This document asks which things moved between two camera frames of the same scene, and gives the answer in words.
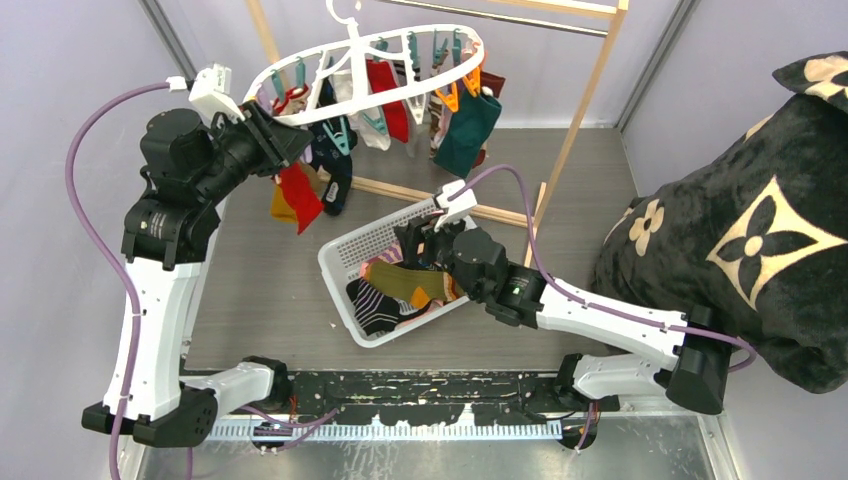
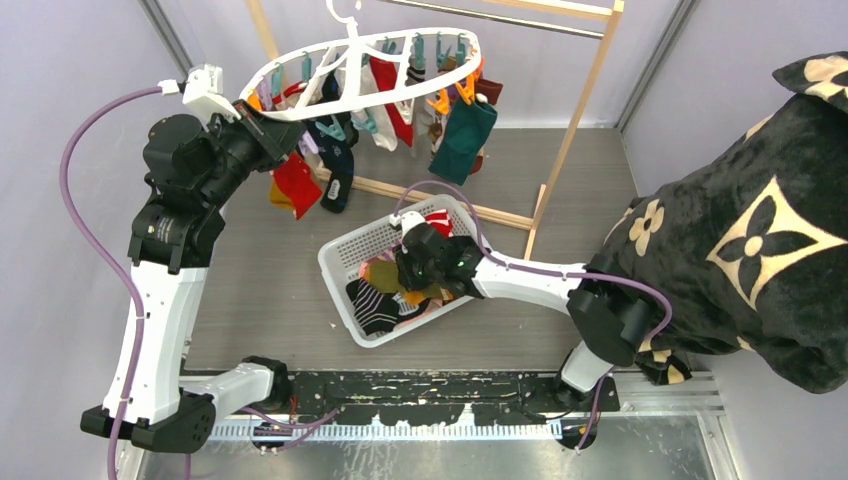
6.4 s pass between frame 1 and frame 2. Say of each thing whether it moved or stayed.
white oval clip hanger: stayed
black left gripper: stayed
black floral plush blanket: stayed
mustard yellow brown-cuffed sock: moved
